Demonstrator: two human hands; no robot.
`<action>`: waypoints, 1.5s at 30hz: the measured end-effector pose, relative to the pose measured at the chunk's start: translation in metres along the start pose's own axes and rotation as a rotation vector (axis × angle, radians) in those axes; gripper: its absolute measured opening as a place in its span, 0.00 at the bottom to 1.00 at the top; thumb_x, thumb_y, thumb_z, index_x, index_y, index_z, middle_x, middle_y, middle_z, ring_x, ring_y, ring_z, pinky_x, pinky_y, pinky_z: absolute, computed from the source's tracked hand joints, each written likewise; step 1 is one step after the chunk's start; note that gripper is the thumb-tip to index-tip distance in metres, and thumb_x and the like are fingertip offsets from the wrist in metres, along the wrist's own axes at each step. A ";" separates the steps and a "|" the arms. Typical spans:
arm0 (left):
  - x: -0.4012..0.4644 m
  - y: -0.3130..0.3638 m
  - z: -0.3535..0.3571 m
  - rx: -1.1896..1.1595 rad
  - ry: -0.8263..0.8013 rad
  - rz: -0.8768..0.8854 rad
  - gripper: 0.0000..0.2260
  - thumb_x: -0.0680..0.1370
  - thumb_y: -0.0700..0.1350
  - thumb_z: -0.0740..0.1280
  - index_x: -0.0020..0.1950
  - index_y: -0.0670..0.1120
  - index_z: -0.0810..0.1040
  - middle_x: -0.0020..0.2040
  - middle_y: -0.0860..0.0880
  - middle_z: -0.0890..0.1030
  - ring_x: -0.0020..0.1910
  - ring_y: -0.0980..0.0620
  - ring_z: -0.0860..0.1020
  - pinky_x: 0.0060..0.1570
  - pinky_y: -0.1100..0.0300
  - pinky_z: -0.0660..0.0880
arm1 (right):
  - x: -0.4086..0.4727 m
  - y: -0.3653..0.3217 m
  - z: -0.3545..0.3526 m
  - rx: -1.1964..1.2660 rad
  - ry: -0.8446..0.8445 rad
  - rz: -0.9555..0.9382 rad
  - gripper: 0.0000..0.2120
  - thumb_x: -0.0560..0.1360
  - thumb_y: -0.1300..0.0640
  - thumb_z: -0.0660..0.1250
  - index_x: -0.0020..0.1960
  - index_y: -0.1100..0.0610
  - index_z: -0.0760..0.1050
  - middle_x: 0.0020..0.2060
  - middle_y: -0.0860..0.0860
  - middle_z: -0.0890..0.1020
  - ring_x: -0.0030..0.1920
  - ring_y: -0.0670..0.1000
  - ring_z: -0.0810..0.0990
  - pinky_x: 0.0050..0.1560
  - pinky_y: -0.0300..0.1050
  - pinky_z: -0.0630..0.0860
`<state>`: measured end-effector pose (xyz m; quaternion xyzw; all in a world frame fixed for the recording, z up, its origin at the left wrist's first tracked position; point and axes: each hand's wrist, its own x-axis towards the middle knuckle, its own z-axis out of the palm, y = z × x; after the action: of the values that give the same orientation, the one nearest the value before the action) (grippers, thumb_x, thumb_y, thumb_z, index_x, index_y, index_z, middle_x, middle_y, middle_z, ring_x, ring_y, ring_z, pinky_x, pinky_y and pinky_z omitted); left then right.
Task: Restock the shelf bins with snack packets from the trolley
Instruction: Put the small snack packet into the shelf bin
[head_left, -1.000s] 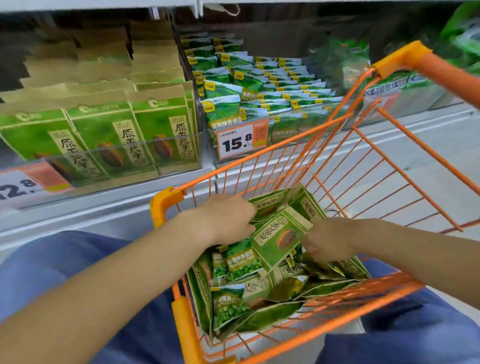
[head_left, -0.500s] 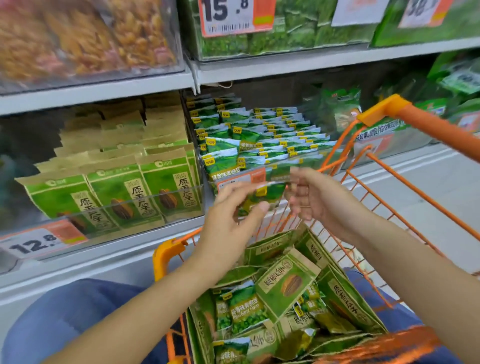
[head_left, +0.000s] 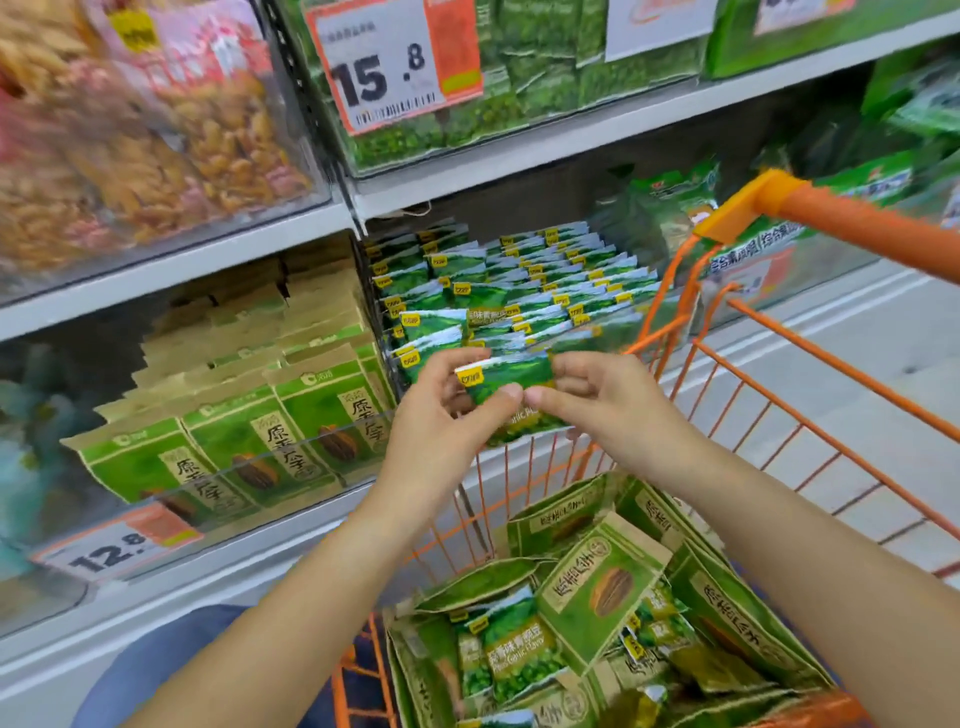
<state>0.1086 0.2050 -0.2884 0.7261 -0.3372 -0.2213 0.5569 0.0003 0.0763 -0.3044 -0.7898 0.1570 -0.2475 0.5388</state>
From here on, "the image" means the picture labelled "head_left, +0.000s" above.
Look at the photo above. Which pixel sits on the green cardboard display box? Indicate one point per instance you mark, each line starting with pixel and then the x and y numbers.
pixel 840 37

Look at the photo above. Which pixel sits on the clear bin of green peas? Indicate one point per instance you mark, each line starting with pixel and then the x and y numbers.
pixel 540 82

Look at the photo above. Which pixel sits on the small white orange price tag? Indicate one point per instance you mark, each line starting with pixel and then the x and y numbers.
pixel 112 544

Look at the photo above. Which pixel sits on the person's blue trouser leg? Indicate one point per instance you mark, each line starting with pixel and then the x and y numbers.
pixel 172 660

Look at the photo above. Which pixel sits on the heap of large green bags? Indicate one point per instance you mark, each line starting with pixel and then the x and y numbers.
pixel 885 172

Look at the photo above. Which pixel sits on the person's right forearm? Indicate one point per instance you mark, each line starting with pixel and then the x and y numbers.
pixel 825 592

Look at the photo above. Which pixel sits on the green pea snack packet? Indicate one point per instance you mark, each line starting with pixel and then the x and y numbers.
pixel 517 371

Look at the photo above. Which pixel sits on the clear bin of golden snacks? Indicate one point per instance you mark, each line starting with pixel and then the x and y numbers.
pixel 127 127

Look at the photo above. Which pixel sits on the pile of mixed snack bags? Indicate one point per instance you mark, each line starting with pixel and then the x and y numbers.
pixel 600 592

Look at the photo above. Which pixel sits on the large white orange price tag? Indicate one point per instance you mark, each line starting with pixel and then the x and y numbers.
pixel 382 67

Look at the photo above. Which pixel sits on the white paper shelf label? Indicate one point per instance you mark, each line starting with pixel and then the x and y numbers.
pixel 656 22

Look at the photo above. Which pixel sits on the person's left forearm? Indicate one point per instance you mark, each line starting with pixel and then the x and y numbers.
pixel 300 615

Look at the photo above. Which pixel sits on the white metal shelving unit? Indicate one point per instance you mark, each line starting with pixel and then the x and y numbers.
pixel 525 161

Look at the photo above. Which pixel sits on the price tag behind clear panel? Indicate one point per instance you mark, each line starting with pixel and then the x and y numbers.
pixel 757 277

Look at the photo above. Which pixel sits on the person's left hand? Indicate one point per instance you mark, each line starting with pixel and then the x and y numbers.
pixel 427 442

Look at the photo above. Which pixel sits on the rows of green pea packets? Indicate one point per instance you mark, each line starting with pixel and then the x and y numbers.
pixel 525 292

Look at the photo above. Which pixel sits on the person's right thumb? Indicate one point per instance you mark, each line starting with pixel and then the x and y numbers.
pixel 551 405

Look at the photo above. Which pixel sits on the person's right middle finger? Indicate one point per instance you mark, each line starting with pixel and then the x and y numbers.
pixel 574 386

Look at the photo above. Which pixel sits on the person's left thumb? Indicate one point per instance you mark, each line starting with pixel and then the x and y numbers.
pixel 491 409

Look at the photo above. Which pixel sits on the teal snack bags behind panel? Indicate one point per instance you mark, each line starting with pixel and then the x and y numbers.
pixel 37 450

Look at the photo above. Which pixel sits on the person's right hand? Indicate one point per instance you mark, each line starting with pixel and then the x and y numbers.
pixel 630 420

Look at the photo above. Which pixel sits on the stack of kraft seed packets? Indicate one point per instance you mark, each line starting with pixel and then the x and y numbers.
pixel 247 420

